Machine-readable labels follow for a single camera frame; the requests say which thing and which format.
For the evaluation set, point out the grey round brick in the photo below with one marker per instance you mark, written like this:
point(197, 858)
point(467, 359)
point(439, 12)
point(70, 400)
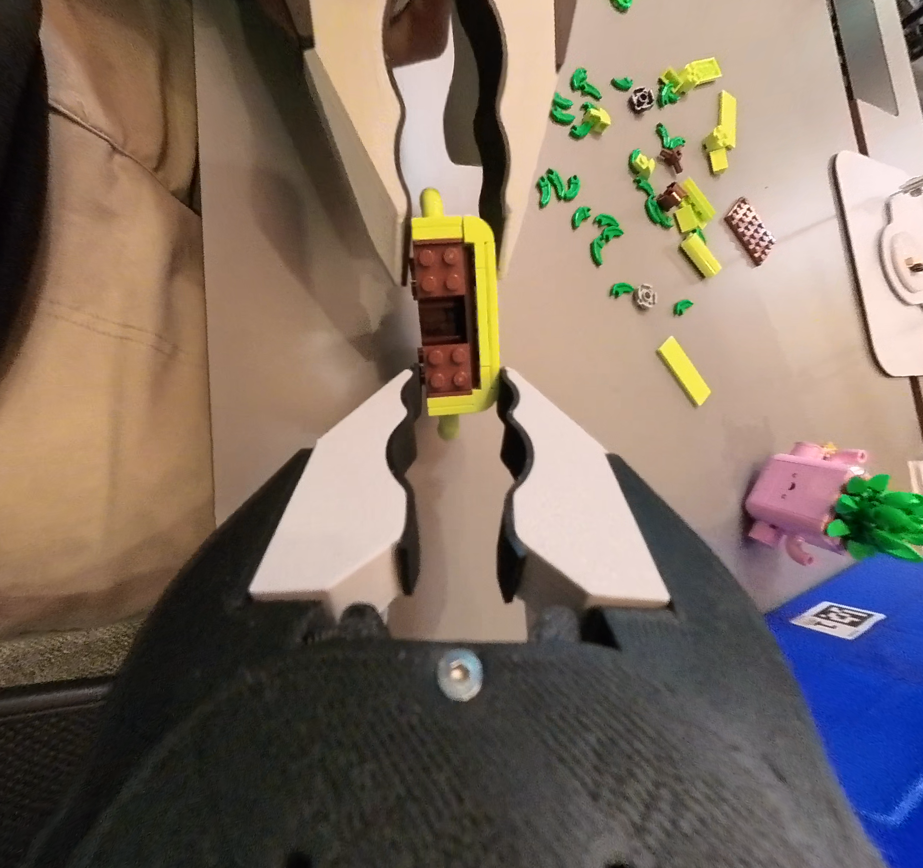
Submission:
point(645, 296)

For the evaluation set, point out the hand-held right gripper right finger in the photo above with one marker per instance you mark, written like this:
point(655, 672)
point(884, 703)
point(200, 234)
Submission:
point(584, 522)

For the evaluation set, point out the white book stand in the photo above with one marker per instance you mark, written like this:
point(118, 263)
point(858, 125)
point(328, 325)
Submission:
point(865, 305)

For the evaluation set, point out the small brown brick piece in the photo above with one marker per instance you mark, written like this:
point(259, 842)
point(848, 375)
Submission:
point(670, 197)
point(672, 156)

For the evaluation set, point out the pile of lime bricks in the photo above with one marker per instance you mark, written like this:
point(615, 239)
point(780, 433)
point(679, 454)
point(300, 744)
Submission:
point(701, 256)

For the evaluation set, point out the lime brown brick figure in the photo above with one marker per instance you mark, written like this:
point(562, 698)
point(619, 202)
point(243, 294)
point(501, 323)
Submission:
point(451, 276)

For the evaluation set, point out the person's tan trousers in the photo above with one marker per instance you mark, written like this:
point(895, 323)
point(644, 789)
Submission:
point(108, 305)

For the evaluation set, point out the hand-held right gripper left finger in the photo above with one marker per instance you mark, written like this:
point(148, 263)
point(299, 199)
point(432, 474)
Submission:
point(339, 514)

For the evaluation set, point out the long lime flat tile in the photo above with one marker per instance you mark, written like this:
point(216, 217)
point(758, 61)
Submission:
point(683, 370)

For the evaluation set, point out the black white round piece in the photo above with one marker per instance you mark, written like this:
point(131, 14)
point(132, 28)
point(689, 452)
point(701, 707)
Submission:
point(640, 98)

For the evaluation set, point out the brown studded plate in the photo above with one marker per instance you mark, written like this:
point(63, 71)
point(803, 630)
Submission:
point(750, 230)

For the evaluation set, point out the pink brick planter figure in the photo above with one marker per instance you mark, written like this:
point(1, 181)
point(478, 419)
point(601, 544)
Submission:
point(786, 500)

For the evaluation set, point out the scattered green leaf pieces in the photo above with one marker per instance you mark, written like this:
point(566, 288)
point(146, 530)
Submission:
point(604, 247)

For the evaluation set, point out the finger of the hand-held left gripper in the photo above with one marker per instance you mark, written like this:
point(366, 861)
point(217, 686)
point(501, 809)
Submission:
point(533, 31)
point(346, 31)

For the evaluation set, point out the blue storage box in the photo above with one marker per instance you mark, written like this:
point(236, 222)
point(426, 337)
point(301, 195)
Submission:
point(851, 724)

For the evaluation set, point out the black mesh chair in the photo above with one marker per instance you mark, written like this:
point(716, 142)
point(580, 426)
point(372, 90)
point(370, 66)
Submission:
point(43, 760)

